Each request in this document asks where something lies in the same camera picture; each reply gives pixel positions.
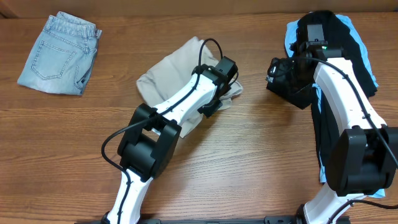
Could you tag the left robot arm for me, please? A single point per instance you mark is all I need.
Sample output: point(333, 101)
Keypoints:
point(149, 141)

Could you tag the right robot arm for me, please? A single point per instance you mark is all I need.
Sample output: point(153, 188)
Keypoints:
point(363, 159)

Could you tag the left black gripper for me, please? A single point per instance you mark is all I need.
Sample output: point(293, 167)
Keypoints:
point(212, 109)

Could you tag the folded light blue jeans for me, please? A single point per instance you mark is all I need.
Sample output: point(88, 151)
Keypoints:
point(62, 58)

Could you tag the black garment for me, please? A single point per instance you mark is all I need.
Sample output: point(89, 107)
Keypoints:
point(338, 70)

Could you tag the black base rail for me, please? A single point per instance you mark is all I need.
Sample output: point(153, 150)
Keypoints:
point(265, 220)

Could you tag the light blue shirt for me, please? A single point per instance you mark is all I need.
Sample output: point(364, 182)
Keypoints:
point(318, 107)

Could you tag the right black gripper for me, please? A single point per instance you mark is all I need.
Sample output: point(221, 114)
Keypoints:
point(279, 74)

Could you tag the beige khaki shorts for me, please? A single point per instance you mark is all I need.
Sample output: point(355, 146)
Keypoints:
point(173, 72)

